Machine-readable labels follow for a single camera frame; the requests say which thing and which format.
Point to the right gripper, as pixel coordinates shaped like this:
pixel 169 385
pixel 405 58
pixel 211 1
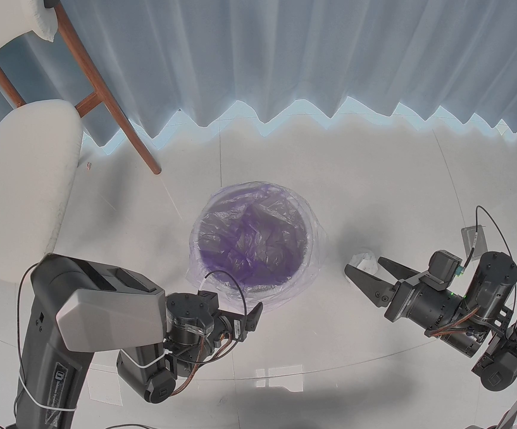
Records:
pixel 432 304

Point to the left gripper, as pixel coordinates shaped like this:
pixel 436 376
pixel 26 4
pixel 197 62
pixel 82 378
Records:
pixel 231 326

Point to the purple plastic bag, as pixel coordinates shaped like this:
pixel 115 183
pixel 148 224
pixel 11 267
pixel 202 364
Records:
pixel 249 239

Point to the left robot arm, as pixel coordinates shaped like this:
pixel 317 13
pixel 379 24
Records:
pixel 106 315

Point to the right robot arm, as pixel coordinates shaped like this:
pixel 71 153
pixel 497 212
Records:
pixel 493 284

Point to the white trash bin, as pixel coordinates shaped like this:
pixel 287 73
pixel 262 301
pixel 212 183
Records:
pixel 265 289

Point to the crumpled white paper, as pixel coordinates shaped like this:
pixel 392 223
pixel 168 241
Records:
pixel 365 262

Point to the pale blue curtain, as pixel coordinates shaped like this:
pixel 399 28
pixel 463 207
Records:
pixel 285 38

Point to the white cushioned wooden chair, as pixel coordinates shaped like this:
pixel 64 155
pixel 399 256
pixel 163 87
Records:
pixel 21 172

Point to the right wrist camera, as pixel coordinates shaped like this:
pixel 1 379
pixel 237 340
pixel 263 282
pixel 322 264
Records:
pixel 444 264

